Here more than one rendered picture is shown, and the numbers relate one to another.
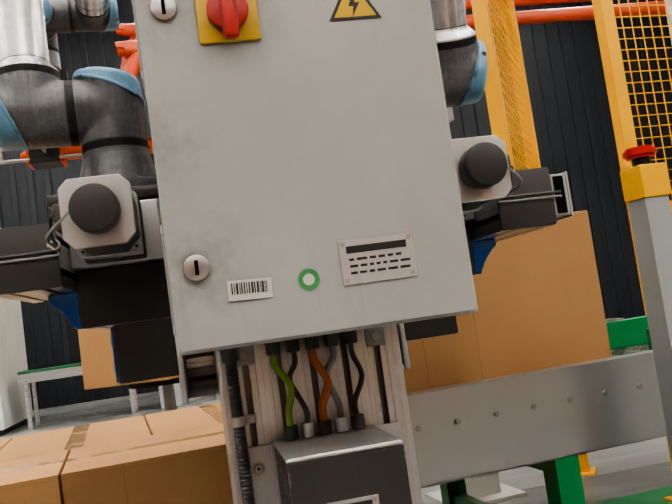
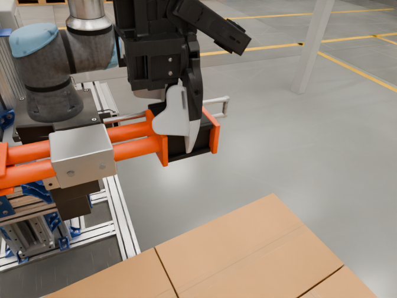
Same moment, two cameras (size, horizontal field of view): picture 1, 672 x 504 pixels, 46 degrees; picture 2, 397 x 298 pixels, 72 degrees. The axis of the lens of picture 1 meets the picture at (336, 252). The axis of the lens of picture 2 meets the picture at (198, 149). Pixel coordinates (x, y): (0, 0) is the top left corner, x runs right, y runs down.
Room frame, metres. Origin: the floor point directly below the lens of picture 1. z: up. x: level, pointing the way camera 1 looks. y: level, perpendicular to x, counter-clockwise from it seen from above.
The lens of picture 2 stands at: (2.19, 0.59, 1.49)
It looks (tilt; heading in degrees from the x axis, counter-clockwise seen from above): 39 degrees down; 164
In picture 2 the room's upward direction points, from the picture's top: 4 degrees clockwise
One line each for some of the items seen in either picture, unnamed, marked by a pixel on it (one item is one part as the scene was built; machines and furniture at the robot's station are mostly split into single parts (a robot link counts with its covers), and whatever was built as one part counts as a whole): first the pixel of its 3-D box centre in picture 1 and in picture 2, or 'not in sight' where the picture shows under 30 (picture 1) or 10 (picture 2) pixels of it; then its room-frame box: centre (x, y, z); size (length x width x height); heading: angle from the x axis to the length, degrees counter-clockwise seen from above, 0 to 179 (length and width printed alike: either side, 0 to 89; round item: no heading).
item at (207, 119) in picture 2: (46, 155); (181, 131); (1.87, 0.65, 1.25); 0.08 x 0.07 x 0.05; 102
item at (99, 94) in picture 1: (106, 108); (42, 53); (1.40, 0.37, 1.20); 0.13 x 0.12 x 0.14; 106
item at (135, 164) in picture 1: (118, 172); (52, 94); (1.40, 0.37, 1.09); 0.15 x 0.15 x 0.10
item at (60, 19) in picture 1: (44, 16); not in sight; (1.77, 0.59, 1.55); 0.11 x 0.11 x 0.08; 16
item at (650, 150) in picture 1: (640, 157); not in sight; (1.67, -0.67, 1.02); 0.07 x 0.07 x 0.04
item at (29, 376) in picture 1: (82, 391); not in sight; (9.04, 3.07, 0.32); 1.25 x 0.50 x 0.64; 101
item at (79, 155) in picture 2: not in sight; (83, 154); (1.89, 0.52, 1.25); 0.07 x 0.07 x 0.04; 12
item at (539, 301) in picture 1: (457, 309); not in sight; (2.08, -0.29, 0.75); 0.60 x 0.40 x 0.40; 102
